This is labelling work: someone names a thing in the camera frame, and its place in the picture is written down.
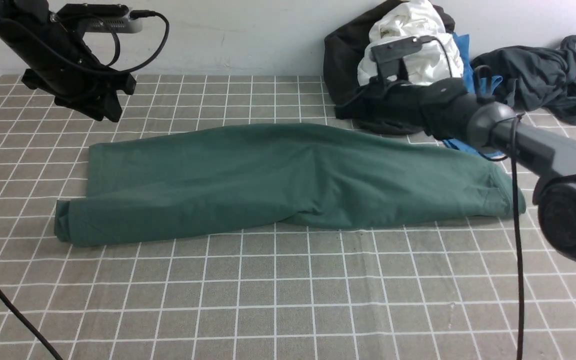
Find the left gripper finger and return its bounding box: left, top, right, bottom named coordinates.
left=80, top=92, right=122, bottom=123

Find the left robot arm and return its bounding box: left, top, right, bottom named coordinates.
left=0, top=0, right=137, bottom=123

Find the green long-sleeve top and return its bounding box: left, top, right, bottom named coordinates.
left=54, top=123, right=514, bottom=248

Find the blue shirt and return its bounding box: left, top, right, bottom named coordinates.
left=442, top=33, right=506, bottom=162

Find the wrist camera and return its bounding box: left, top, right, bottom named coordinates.
left=50, top=3, right=143, bottom=35
left=370, top=35, right=435, bottom=84

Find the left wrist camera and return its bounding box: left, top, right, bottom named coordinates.
left=50, top=3, right=143, bottom=35

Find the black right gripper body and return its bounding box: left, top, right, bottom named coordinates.
left=334, top=77, right=471, bottom=138

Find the white shirt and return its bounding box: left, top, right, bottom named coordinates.
left=357, top=0, right=466, bottom=87

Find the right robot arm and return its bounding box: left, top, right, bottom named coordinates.
left=332, top=77, right=576, bottom=262

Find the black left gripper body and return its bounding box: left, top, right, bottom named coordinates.
left=0, top=0, right=137, bottom=109

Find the dark grey crumpled garment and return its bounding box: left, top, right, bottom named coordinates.
left=470, top=35, right=576, bottom=126

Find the black garment under pile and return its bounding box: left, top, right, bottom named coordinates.
left=323, top=0, right=457, bottom=136

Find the black right camera cable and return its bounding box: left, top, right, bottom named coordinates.
left=473, top=65, right=527, bottom=360

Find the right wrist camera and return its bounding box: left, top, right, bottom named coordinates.
left=370, top=35, right=435, bottom=84

